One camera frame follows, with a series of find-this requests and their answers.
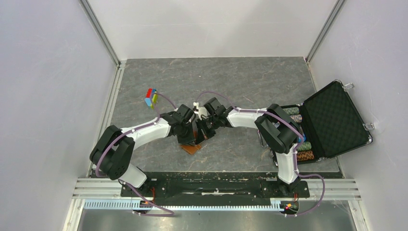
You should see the multicoloured block toy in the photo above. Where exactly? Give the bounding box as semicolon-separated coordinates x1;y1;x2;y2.
145;88;157;109

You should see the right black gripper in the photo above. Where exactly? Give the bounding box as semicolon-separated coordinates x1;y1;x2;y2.
196;115;220;145

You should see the brown poker chip roll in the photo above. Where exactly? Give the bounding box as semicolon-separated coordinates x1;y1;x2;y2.
296;150;315;161

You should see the green teal poker chip roll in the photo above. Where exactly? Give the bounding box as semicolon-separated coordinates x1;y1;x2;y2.
297;141;312;152

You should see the brown leather card holder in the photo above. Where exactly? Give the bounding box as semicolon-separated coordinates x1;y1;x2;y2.
180;131;206;155

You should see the white slotted cable duct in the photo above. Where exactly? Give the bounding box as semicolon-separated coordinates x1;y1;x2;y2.
83;199;284;212

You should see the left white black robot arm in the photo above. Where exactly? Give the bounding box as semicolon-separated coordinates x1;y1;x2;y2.
89;104;196;196

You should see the purple poker chip roll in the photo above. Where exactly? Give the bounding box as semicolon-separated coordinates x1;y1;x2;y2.
290;114;303;123

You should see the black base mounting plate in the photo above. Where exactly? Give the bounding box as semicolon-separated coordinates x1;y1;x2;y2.
138;172;310;206

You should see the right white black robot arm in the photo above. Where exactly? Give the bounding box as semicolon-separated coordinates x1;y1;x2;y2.
193;98;305;196

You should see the black poker chip case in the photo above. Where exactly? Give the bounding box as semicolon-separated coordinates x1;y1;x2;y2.
282;80;373;165

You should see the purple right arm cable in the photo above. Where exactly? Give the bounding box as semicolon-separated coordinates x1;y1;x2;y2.
195;91;326;218

